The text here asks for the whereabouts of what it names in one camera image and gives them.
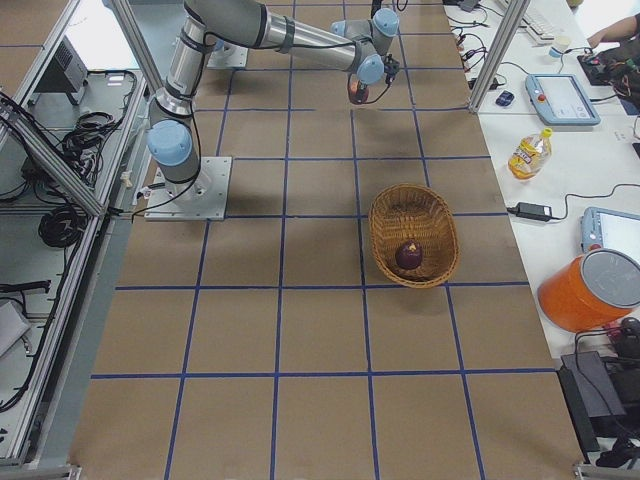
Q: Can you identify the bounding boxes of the dark purple apple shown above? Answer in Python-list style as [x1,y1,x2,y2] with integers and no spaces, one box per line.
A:
[395,240,423,270]

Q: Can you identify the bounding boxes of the red apple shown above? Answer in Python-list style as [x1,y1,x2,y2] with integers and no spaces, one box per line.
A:
[347,75,360,105]

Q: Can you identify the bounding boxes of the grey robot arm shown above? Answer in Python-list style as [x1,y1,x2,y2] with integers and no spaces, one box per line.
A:
[370,0,382,17]
[147,1,399,202]

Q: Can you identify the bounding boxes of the woven wicker basket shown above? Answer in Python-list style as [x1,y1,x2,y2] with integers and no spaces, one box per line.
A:
[368,183,460,289]

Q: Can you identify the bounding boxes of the dark blue pouch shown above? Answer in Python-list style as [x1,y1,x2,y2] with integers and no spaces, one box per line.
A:
[495,91,515,107]

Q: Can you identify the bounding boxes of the orange juice bottle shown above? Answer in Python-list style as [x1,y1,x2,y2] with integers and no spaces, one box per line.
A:
[507,127,553,180]

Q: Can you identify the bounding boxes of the left teach pendant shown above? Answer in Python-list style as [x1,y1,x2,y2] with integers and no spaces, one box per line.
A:
[525,74,601,127]

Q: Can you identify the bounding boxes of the teach pendant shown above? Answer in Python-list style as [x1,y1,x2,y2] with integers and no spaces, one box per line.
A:
[525,74,601,127]
[581,207,640,263]

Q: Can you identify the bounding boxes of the white paper cup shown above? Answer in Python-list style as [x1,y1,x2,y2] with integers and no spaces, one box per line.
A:
[548,35,572,59]

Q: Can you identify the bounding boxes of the black power adapter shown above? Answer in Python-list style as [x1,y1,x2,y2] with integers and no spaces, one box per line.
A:
[507,202,553,222]

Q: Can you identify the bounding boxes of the right teach pendant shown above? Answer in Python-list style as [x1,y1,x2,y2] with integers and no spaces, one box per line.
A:
[581,207,640,263]

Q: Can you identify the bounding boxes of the orange bucket with lid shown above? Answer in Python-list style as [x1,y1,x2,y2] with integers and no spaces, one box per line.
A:
[537,248,639,333]

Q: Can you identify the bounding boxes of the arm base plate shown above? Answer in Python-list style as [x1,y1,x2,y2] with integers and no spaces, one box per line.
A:
[206,43,248,70]
[143,157,232,221]

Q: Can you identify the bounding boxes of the aluminium frame post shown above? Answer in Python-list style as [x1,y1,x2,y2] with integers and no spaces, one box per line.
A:
[468,0,530,114]

